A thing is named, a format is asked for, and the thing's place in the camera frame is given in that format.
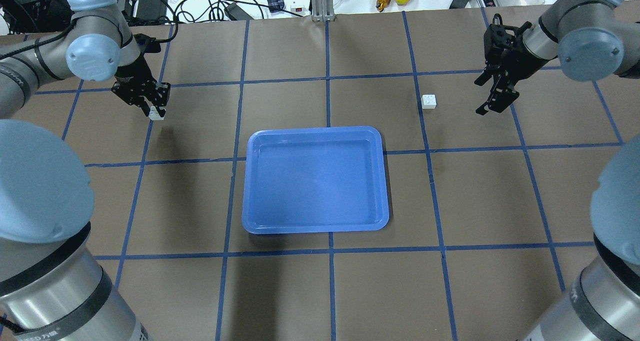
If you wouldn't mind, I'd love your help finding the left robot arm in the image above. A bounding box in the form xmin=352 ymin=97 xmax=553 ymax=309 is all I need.
xmin=1 ymin=81 xmax=172 ymax=341

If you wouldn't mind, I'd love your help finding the white block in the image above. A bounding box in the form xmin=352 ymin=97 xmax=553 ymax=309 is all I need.
xmin=421 ymin=93 xmax=438 ymax=110
xmin=148 ymin=106 xmax=166 ymax=122

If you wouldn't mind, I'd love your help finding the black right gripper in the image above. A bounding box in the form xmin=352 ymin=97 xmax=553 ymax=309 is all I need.
xmin=474 ymin=14 xmax=531 ymax=116

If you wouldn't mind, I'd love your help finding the blue plastic tray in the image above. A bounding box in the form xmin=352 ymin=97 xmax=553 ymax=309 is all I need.
xmin=241 ymin=126 xmax=391 ymax=236

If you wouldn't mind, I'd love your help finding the aluminium frame post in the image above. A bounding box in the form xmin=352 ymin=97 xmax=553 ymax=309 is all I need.
xmin=309 ymin=0 xmax=336 ymax=22

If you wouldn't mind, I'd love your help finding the black power adapter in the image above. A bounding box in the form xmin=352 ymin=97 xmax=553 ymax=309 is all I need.
xmin=135 ymin=0 xmax=168 ymax=21

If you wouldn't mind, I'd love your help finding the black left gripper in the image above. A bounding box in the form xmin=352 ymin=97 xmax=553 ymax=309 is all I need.
xmin=110 ymin=61 xmax=171 ymax=118

